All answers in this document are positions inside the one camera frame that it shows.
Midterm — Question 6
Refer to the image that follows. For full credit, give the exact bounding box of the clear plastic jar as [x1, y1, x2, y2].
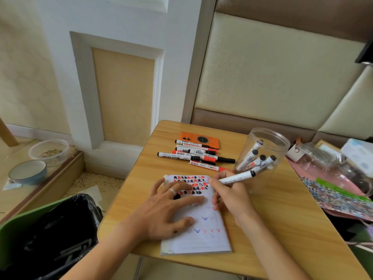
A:
[235, 127, 291, 193]

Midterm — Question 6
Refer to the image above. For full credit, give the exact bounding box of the white lined notebook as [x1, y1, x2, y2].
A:
[160, 174, 232, 256]

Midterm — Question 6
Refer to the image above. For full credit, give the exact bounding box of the person's right hand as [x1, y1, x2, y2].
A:
[208, 170, 257, 228]

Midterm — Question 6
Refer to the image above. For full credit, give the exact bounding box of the white marker with black cap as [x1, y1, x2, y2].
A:
[240, 149, 260, 171]
[237, 139, 264, 170]
[219, 170, 256, 185]
[246, 155, 266, 172]
[254, 155, 277, 173]

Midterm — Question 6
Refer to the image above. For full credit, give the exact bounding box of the black device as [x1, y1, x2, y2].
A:
[355, 38, 373, 66]

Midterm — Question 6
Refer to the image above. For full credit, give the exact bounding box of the small white box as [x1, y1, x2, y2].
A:
[286, 138, 304, 161]

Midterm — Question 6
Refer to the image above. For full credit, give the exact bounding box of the white paper scrap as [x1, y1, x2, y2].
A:
[68, 185, 103, 203]

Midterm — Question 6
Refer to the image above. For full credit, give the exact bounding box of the green waste bin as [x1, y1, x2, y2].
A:
[0, 195, 103, 280]

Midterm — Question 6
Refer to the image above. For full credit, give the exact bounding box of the blue and white packet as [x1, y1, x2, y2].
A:
[340, 138, 373, 179]

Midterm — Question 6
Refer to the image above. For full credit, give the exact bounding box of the person's left forearm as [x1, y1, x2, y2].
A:
[61, 222, 152, 280]

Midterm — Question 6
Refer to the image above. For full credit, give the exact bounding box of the black bin bag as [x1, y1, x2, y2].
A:
[1, 194, 103, 280]

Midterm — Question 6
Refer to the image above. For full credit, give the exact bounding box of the clear plastic bag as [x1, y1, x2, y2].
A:
[300, 142, 351, 176]

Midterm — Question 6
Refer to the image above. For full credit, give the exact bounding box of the wooden chair leg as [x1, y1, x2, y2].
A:
[0, 117, 20, 148]

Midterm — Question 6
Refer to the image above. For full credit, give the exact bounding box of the white marker with black ends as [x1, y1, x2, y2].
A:
[175, 139, 219, 150]
[157, 152, 201, 161]
[176, 146, 218, 156]

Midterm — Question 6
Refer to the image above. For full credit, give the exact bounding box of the patterned sticker sheet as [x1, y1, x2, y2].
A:
[300, 175, 373, 222]

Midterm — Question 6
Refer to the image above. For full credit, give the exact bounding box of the person's right forearm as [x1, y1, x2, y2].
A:
[236, 211, 313, 280]

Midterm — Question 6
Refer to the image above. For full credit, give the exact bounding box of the blue ceramic bowl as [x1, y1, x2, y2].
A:
[8, 160, 48, 186]

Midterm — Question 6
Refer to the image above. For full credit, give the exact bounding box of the person's left hand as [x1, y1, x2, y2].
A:
[128, 178, 206, 241]

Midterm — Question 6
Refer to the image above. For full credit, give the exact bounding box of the wooden picture frame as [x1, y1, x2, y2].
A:
[314, 139, 342, 155]

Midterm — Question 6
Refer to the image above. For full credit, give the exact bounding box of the orange phone case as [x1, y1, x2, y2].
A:
[179, 132, 220, 150]

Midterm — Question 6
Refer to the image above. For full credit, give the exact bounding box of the clear plastic food container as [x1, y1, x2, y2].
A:
[28, 139, 70, 168]

